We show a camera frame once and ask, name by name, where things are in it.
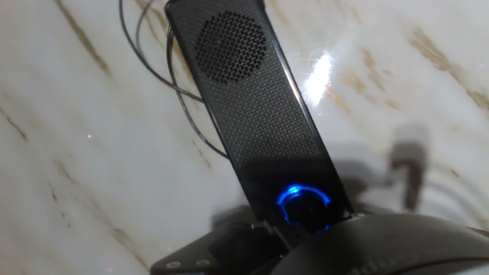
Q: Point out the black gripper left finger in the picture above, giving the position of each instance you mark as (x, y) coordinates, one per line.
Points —
(229, 252)

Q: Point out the black speaker bar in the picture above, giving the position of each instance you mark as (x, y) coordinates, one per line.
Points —
(260, 107)

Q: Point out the blue-lit speaker volume knob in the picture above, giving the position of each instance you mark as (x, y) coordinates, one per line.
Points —
(302, 210)

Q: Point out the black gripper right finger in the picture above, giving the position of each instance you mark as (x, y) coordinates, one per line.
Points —
(353, 217)

